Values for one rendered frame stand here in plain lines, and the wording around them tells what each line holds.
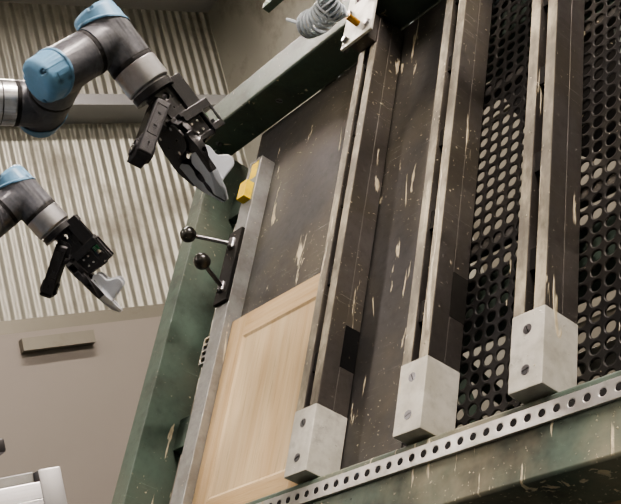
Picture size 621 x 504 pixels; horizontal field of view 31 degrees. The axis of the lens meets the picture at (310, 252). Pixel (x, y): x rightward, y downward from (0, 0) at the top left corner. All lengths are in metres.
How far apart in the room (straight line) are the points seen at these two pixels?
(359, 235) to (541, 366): 0.70
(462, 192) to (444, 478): 0.55
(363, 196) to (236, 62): 4.20
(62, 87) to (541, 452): 0.87
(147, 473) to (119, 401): 2.89
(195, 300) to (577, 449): 1.45
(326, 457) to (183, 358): 0.82
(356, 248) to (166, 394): 0.69
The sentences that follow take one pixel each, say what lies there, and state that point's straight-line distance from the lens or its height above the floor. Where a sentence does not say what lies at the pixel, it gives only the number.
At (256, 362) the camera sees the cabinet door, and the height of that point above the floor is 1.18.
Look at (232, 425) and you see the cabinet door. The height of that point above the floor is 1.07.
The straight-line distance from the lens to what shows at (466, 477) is 1.60.
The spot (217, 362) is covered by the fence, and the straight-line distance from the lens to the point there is 2.40.
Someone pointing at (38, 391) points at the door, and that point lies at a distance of 5.28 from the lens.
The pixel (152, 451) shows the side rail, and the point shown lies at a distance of 2.55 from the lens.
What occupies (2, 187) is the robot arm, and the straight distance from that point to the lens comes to 2.33.
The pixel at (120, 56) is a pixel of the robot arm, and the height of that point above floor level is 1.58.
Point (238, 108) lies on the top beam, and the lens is 2.83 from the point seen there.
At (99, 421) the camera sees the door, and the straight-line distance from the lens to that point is 5.34.
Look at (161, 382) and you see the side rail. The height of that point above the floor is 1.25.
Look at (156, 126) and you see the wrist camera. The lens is 1.74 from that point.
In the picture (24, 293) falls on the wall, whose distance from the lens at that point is 5.46.
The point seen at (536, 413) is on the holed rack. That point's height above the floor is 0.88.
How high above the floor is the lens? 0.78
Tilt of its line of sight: 15 degrees up
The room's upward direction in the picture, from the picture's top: 15 degrees counter-clockwise
